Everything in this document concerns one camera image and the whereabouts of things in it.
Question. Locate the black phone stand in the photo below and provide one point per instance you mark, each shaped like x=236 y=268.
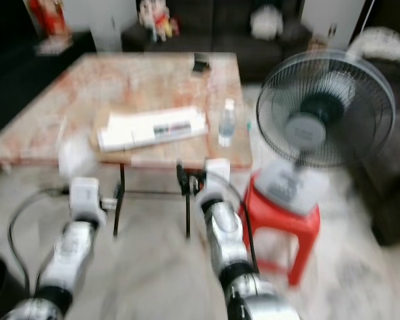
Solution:
x=200 y=64

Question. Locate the black television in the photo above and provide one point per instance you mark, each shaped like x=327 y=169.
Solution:
x=3 y=23

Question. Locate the clear bubble wrap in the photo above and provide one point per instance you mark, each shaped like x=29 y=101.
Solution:
x=76 y=157

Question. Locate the brown cardboard box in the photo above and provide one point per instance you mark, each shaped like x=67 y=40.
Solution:
x=320 y=45

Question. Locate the white plush toy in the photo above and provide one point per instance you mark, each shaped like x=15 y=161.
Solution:
x=380 y=43

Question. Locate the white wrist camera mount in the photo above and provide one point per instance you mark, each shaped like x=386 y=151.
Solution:
x=85 y=194
x=214 y=178

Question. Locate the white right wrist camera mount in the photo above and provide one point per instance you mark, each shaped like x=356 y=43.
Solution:
x=214 y=178

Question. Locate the black TV cabinet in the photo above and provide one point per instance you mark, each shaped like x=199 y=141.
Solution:
x=20 y=80

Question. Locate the grey Totoro plush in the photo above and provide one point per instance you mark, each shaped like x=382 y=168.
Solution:
x=266 y=23

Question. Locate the long white product box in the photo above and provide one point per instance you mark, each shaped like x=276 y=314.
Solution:
x=146 y=130

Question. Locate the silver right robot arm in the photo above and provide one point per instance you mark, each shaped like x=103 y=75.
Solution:
x=230 y=250

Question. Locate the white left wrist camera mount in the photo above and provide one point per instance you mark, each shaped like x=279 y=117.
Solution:
x=85 y=194

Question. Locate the black grey electric fan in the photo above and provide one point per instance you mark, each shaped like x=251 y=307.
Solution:
x=313 y=116

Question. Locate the orange marble top table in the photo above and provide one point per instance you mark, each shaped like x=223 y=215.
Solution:
x=146 y=86

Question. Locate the black rubbish bin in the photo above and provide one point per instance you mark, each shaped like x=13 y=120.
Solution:
x=1 y=293

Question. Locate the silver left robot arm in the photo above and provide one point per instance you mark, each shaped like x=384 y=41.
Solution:
x=70 y=256

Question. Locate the red plastic stool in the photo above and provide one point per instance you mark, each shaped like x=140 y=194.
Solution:
x=286 y=223

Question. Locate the dark brown long sofa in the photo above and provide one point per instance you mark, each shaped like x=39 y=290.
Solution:
x=226 y=30

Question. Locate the white lace side table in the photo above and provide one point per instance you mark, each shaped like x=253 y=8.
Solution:
x=108 y=36

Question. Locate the red white magazine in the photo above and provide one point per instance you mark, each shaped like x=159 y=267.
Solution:
x=54 y=45

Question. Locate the red figurine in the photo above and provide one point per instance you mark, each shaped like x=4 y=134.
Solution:
x=48 y=16

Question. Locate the cartoon boy plush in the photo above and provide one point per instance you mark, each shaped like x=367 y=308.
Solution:
x=156 y=18

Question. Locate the clear water bottle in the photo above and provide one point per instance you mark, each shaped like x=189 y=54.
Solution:
x=227 y=126

